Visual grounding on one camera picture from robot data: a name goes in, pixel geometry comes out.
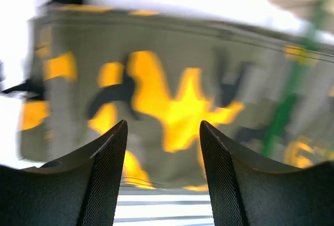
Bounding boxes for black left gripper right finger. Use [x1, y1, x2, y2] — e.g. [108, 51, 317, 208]
[199, 121, 333, 225]

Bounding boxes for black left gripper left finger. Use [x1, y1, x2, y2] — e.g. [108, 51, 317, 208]
[1, 120, 128, 225]

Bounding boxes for camouflage yellow green trousers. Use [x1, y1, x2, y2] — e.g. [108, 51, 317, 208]
[3, 0, 333, 191]

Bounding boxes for green clothes hanger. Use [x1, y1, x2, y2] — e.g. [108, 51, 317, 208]
[261, 0, 329, 157]

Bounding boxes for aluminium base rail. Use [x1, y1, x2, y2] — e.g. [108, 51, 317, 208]
[113, 187, 214, 226]

